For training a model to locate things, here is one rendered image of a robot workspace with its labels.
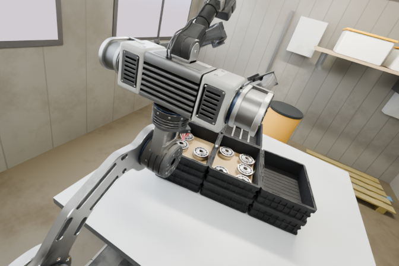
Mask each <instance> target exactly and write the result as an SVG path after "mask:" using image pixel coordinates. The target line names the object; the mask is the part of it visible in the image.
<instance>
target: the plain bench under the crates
mask: <svg viewBox="0 0 399 266"><path fill-rule="evenodd" d="M263 149H265V150H268V151H270V152H273V153H276V154H278V155H281V156H283V157H286V158H288V159H291V160H294V161H296V162H299V163H302V164H304V165H305V166H306V170H307V173H308V176H309V181H310V184H311V188H312V192H313V196H314V198H315V203H316V207H317V211H316V212H315V213H314V214H313V213H311V217H308V218H307V223H306V225H305V226H301V229H300V230H298V231H297V235H294V234H291V233H289V232H287V231H285V230H282V229H279V228H278V227H275V226H273V225H270V224H268V223H266V222H264V221H261V220H258V219H257V218H254V217H252V216H249V215H248V213H247V212H246V213H242V212H240V211H238V210H235V209H233V208H231V207H228V206H226V205H224V204H221V203H219V202H217V201H214V200H212V199H209V198H207V197H205V196H203V195H201V194H200V190H201V189H200V190H199V192H198V193H196V192H193V191H191V190H188V189H186V188H184V187H182V186H179V185H177V184H175V183H172V182H170V181H168V180H165V179H163V178H160V177H158V176H156V175H155V173H153V172H152V171H150V170H148V169H146V168H145V169H143V170H140V171H135V170H134V169H131V170H129V171H128V172H126V173H125V174H123V175H122V176H121V177H120V178H119V179H118V180H117V181H116V183H115V184H114V185H113V186H112V187H111V189H110V190H109V191H108V193H107V194H106V195H105V196H104V197H103V199H102V200H101V201H100V202H99V203H98V205H97V206H96V207H95V209H94V210H93V211H92V212H91V214H90V215H89V217H88V219H87V221H86V222H85V224H84V227H85V228H86V229H88V230H89V231H91V232H92V233H93V234H94V235H96V236H97V237H98V238H99V239H101V240H102V241H103V242H104V243H106V244H107V245H109V246H110V247H111V248H112V249H114V250H115V251H116V252H117V253H118V254H120V255H121V256H123V257H124V258H125V259H126V260H128V261H129V262H130V263H131V264H133V265H134V266H376V264H375V261H374V258H373V255H372V251H371V247H370V244H369V241H368V237H367V234H366V230H365V227H364V224H363V220H362V217H361V214H360V211H359V207H358V204H357V201H356V197H355V194H354V190H353V187H352V183H351V180H350V176H349V173H348V172H346V171H344V170H342V169H339V168H337V167H335V166H333V165H331V164H329V163H326V162H324V161H322V160H320V159H318V158H316V157H313V156H311V155H308V154H306V153H304V152H302V151H300V150H298V149H295V148H293V147H291V146H289V145H287V144H284V143H282V142H280V141H277V140H275V139H273V138H271V137H269V136H267V135H264V134H262V150H263ZM95 171H96V170H95ZM95 171H93V172H92V173H90V174H89V175H87V176H86V177H84V178H82V179H81V180H79V181H78V182H76V183H75V184H73V185H72V186H70V187H69V188H67V189H66V190H64V191H62V192H61V193H60V194H58V195H57V196H55V197H54V198H53V202H54V203H55V204H56V205H57V206H58V207H60V208H61V209H63V207H64V206H65V204H66V203H67V202H68V201H69V200H70V199H71V198H72V197H73V196H74V194H75V193H76V192H77V191H78V190H79V189H80V188H81V187H82V186H83V185H84V183H85V182H86V181H87V180H88V179H89V178H90V176H91V175H92V174H93V173H94V172H95Z"/></svg>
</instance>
